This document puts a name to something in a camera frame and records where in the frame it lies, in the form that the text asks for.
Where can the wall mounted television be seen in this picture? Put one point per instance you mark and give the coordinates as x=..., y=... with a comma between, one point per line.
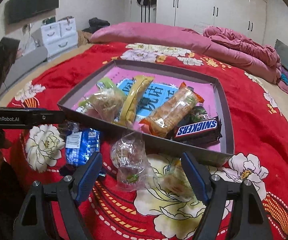
x=18, y=10

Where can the orange rice cracker packet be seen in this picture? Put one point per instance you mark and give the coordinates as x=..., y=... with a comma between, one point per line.
x=164, y=119

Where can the gold wafer bar packet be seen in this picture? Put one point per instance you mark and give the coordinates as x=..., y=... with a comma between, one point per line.
x=129, y=108

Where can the green milk snack packet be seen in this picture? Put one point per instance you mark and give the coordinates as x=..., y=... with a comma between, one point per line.
x=103, y=83

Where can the pink folded quilt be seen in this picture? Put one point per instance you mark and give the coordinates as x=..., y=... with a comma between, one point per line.
x=223, y=44

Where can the grey chair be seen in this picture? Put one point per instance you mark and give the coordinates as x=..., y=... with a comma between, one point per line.
x=22, y=66

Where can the white wardrobe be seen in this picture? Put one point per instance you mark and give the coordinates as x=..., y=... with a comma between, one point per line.
x=247, y=17

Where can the Snickers bar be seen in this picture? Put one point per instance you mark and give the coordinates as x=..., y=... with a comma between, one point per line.
x=199, y=133

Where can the dark clothes pile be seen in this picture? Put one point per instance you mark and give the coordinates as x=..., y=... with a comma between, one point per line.
x=95, y=24

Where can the clear round biscuit packet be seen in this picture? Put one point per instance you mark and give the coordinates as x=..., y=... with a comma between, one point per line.
x=134, y=171

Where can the brown knitted blanket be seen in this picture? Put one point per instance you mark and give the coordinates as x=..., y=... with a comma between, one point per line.
x=83, y=38

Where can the white drawer cabinet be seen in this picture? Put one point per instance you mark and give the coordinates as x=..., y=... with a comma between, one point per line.
x=58, y=37

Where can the grey shallow tray box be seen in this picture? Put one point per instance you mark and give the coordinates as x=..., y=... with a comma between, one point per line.
x=215, y=155

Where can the blue cookie packet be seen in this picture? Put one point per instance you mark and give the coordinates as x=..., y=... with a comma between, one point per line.
x=80, y=146

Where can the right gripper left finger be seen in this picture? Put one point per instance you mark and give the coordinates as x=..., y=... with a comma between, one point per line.
x=36, y=219

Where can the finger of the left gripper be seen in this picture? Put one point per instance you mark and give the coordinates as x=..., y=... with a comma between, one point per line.
x=50, y=117

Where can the clear brown pastry packet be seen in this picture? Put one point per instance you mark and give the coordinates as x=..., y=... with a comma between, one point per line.
x=107, y=103

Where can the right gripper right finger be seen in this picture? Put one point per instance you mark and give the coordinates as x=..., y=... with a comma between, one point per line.
x=248, y=218

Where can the pink blue children's book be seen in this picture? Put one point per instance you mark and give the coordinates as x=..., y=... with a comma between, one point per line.
x=159, y=87

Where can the small yellow cake packet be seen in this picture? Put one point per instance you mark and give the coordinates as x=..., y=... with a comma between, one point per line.
x=176, y=181

